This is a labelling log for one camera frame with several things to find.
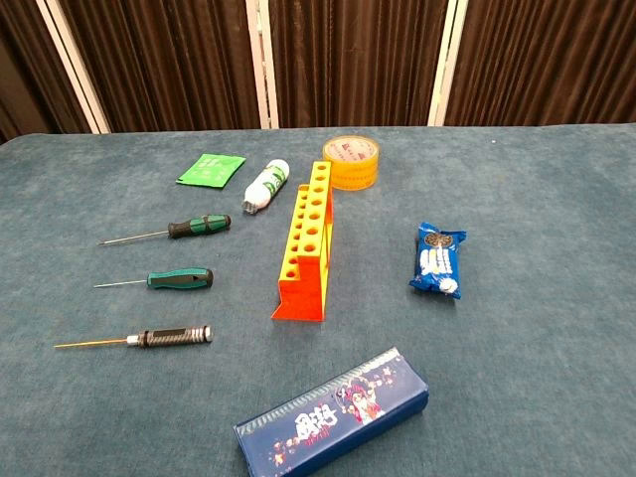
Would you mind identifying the white partition frame post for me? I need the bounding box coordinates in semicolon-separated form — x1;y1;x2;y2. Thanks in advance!
426;0;472;128
244;0;280;130
35;0;111;134

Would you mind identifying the white tube with green print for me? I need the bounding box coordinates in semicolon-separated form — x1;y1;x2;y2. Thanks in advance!
240;158;291;216

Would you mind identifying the black metal handle screwdriver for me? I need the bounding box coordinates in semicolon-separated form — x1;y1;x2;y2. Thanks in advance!
53;325;215;350

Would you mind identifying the green foil sachet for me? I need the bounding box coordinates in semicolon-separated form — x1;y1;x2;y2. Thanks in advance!
175;152;247;190

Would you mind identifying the blue cookie packet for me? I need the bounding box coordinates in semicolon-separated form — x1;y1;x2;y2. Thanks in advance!
408;221;468;301

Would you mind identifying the yellow-orange plastic test tube rack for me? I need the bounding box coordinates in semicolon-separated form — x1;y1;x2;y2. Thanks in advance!
270;160;335;323

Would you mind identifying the yellow clear tape roll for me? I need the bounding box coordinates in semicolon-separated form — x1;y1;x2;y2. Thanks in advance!
322;134;381;192

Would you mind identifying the thin metal tool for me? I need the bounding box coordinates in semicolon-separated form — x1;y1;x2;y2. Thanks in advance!
92;267;215;291

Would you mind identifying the dark brown pleated curtain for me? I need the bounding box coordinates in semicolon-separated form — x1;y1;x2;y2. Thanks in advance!
57;0;263;134
267;0;451;129
0;0;98;145
444;0;636;128

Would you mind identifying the dark blue printed box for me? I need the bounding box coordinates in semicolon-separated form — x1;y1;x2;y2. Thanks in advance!
233;346;430;477

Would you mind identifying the teal felt table cover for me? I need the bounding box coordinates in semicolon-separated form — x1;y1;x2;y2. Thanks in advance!
0;123;636;477

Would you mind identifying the green black handle screwdriver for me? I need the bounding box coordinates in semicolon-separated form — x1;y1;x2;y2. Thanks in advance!
97;214;233;246

